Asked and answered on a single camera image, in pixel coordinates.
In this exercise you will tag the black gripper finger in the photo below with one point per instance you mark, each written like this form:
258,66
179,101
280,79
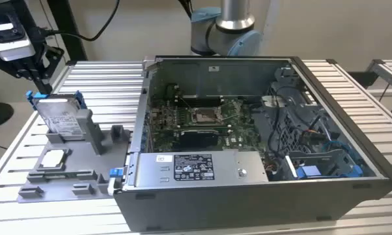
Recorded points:
42,84

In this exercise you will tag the hard disk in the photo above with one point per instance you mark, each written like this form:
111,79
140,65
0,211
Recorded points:
62,117

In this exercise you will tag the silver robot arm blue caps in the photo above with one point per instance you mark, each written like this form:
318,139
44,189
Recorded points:
228,24

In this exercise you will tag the metal disk bay cage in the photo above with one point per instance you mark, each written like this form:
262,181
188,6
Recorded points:
291,137

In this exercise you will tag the blue disk carrier in bay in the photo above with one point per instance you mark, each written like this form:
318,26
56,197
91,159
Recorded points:
310,170

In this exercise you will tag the silver CPU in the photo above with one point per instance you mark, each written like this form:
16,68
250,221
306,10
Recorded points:
54,158

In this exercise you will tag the grey parts rack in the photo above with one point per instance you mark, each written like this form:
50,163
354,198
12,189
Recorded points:
82,166

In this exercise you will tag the blue case latch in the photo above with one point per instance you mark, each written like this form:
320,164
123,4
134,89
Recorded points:
115,172

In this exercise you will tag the silver power supply with label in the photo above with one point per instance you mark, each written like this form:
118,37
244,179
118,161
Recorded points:
150,169

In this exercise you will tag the CPU socket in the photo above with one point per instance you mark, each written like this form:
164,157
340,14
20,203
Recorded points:
204,115

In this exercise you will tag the RAM slot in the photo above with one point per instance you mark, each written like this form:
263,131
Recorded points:
203,126

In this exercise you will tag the black heat sink block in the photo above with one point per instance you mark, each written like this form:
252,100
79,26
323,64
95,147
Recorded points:
198,140

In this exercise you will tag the green motherboard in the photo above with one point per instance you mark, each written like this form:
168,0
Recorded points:
242,137

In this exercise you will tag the black open PC case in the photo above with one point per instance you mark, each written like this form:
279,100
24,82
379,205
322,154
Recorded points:
235,210

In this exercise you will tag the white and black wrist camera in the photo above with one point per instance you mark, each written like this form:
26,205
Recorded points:
10,46

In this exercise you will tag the black upright post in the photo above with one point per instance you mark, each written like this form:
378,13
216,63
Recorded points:
66,14

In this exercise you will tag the black bracket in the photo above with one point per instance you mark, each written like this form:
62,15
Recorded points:
363,78

